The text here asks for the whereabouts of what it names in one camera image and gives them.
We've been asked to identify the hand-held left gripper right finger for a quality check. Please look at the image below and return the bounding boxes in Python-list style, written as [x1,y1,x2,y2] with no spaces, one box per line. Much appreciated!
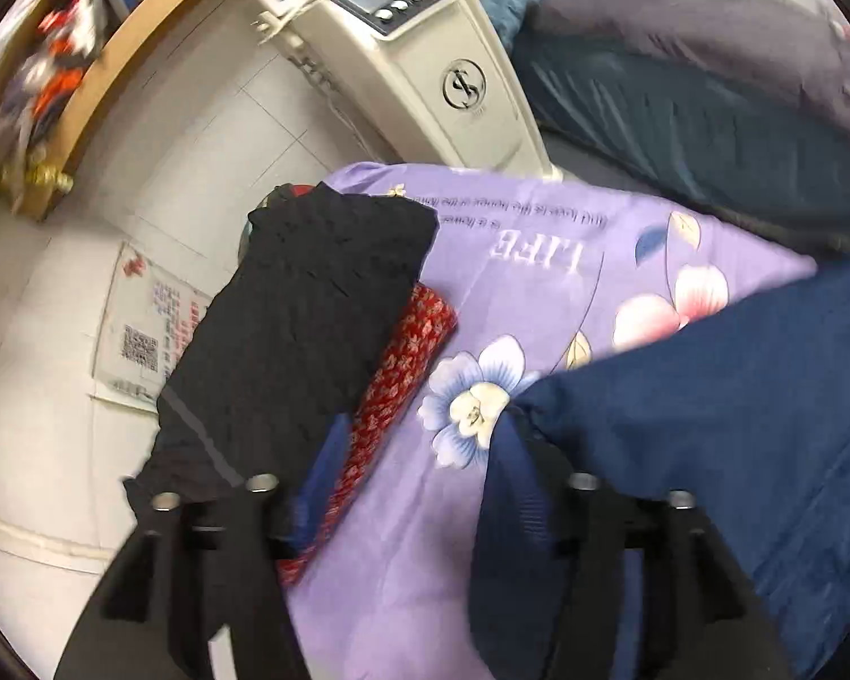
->
[513,407,796,680]

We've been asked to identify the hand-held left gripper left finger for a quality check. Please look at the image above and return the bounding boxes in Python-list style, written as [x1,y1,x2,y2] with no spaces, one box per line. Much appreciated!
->
[55,416,350,680]

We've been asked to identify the navy blue pants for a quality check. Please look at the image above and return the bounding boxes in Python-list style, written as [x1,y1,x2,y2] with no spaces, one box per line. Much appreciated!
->
[467,258,850,680]

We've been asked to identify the white printed paper sheet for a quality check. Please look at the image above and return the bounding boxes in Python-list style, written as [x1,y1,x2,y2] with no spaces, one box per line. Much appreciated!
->
[92,241,214,412]

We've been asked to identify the red floral folded garment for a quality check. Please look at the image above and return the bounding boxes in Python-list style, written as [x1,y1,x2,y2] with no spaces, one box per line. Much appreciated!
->
[276,283,461,589]

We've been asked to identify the black folded garment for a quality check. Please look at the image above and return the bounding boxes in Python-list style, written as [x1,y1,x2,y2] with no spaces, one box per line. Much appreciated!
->
[122,182,440,568]

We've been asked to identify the purple floral bedsheet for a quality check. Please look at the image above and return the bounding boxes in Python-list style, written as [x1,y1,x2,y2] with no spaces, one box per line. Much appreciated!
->
[283,161,819,680]

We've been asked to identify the brass knob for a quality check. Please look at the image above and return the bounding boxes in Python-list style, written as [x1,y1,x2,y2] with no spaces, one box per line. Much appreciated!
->
[23,161,73,191]

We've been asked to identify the dark teal blanket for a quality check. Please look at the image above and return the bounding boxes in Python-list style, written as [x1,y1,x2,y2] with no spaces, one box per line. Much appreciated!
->
[513,35,850,260]

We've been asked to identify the wooden shelf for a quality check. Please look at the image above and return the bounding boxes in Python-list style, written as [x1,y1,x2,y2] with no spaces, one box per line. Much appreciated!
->
[0,0,228,222]

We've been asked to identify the white electric heater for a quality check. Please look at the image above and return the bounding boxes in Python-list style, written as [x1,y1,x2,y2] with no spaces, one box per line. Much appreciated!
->
[216,0,564,181]

